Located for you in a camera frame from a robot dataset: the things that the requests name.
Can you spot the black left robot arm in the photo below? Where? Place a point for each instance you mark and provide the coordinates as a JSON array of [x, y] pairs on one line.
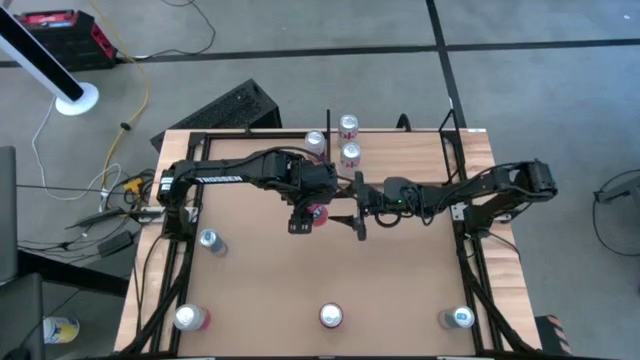
[[225, 175]]

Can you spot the black clamp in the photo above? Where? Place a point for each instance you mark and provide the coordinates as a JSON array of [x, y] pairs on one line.
[[402, 121]]

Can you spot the black orange striped block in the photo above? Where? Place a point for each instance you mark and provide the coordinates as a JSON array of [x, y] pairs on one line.
[[552, 334]]

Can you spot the white stand with black panel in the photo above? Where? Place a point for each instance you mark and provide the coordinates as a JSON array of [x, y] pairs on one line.
[[75, 100]]

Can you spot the yellow white container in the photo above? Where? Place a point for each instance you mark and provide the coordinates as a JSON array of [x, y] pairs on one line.
[[60, 330]]

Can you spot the red Fanta strawberry can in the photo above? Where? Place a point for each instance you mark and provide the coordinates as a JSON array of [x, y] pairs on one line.
[[331, 315], [320, 215]]

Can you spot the blue silver Red Bull can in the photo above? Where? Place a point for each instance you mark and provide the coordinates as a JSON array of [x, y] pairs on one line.
[[212, 241], [457, 317]]

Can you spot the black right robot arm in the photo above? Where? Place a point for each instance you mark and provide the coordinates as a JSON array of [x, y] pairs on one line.
[[500, 185]]

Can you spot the grey cabinet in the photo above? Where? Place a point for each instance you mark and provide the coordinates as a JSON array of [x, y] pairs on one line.
[[7, 215]]

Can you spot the silver Diet Coke can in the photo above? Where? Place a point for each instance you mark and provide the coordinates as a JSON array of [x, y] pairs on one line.
[[350, 156], [348, 127]]

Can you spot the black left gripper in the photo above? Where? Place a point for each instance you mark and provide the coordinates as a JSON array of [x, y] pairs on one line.
[[300, 222]]

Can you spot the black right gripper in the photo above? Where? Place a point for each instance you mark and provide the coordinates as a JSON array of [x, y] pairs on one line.
[[372, 200]]

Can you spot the red black toolbox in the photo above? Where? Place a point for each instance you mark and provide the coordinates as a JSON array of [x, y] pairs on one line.
[[65, 40]]

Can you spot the yellow plug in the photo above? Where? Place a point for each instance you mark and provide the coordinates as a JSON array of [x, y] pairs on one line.
[[133, 185]]

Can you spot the pink white Spindrift can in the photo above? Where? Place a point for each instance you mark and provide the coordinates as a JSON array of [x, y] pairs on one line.
[[190, 317], [315, 141]]

